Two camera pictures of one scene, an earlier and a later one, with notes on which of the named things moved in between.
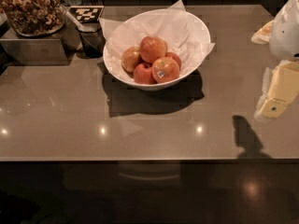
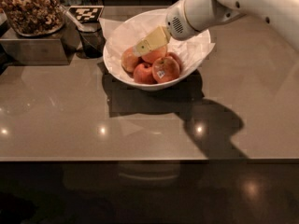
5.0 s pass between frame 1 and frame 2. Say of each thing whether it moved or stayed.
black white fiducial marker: stayed
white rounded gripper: moved
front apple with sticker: stayed
